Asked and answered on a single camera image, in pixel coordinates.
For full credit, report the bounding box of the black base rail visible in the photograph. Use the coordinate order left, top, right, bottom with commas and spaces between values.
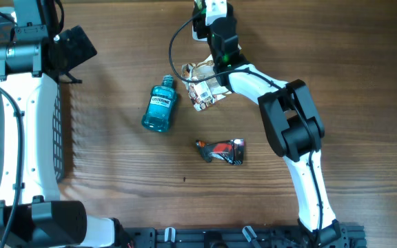
115, 225, 368, 248

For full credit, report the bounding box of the black red snack packet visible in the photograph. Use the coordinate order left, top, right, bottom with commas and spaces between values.
196, 138, 245, 165

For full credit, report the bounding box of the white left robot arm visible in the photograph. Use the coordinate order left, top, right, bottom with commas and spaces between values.
0, 0, 119, 247

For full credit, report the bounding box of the blue mouthwash bottle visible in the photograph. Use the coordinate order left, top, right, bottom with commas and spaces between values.
141, 74, 177, 132

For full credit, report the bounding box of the white barcode scanner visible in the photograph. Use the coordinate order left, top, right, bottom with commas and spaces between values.
192, 0, 208, 42

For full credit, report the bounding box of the white brown snack pouch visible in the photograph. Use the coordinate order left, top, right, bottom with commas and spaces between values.
181, 55, 231, 112

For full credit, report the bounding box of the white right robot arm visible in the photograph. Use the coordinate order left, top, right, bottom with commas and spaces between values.
192, 1, 341, 247

